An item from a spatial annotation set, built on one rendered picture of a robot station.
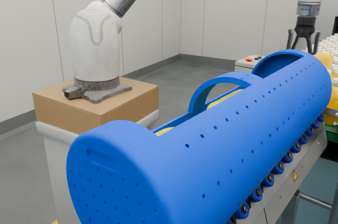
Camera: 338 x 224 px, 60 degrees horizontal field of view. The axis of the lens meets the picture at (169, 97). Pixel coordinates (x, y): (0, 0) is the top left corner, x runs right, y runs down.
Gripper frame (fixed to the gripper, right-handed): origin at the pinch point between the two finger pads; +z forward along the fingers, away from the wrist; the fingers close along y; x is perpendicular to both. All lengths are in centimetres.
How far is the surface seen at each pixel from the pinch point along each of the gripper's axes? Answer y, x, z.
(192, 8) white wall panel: -305, 343, 6
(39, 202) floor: -142, -67, 113
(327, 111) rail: 16.9, -10.7, 16.3
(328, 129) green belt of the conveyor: 18.8, -12.1, 23.2
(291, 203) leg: 13, -27, 54
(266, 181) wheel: 17, -72, 16
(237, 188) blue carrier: 20, -97, 2
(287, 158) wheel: 17, -57, 16
